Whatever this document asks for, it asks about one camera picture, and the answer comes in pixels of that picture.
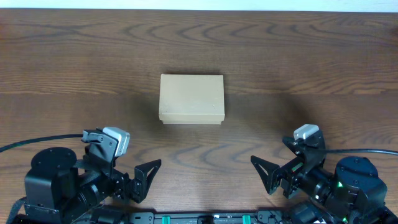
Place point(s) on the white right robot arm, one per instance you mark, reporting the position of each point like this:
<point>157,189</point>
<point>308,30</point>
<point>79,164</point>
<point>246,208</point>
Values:
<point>354,193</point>

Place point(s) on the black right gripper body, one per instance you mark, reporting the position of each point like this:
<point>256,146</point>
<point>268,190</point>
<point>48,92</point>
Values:
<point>285,178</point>

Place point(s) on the brown cardboard box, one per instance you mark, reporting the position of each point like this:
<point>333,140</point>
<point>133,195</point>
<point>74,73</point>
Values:
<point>191,99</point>

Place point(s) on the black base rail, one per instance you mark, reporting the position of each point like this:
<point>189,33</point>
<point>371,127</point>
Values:
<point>114,215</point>

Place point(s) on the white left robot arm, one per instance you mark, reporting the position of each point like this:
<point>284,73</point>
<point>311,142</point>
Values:
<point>61,188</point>

